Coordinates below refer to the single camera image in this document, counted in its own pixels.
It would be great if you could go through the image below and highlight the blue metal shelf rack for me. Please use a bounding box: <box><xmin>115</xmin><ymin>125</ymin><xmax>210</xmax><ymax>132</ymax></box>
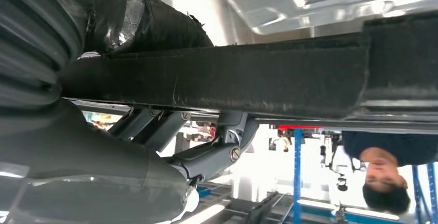
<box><xmin>292</xmin><ymin>128</ymin><xmax>304</xmax><ymax>224</ymax></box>

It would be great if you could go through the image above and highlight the blue wheeled shelf rack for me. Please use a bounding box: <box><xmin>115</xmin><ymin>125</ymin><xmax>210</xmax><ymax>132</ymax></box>
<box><xmin>411</xmin><ymin>162</ymin><xmax>438</xmax><ymax>224</ymax></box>

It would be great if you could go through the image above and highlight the person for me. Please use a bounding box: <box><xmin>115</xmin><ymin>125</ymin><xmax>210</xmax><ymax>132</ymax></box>
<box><xmin>342</xmin><ymin>131</ymin><xmax>438</xmax><ymax>216</ymax></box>

